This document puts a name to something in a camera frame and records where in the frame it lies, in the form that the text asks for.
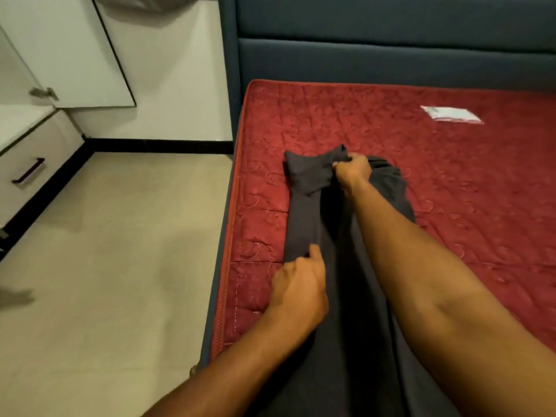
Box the person's right forearm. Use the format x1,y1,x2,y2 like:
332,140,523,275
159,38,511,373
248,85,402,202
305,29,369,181
345,179,556,417

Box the white mattress label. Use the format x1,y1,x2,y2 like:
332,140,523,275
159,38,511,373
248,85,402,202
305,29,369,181
420,105,485,125

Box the white wardrobe door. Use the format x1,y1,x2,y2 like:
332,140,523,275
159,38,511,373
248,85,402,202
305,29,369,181
0,0,137,110

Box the person's left forearm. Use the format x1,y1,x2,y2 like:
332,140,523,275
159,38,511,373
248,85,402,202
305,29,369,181
141,307,317,417

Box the white drawer cabinet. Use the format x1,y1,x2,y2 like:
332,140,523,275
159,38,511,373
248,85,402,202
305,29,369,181
0,105,86,231

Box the person's right hand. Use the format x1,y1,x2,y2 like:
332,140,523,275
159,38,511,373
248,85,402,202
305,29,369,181
332,152,373,193

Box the dark grey trousers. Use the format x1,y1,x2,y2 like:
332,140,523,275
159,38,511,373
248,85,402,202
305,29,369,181
243,144,462,417

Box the person's left hand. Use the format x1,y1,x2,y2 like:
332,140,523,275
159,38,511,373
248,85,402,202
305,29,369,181
265,244,329,334

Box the red quilted mattress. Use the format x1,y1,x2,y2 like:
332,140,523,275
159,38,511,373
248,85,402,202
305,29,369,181
210,80,556,361

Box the black skirting board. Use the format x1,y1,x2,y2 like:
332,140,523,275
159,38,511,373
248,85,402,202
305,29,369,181
0,138,235,262

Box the dark drawer handle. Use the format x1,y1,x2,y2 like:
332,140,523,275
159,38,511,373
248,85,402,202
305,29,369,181
12,158,46,185

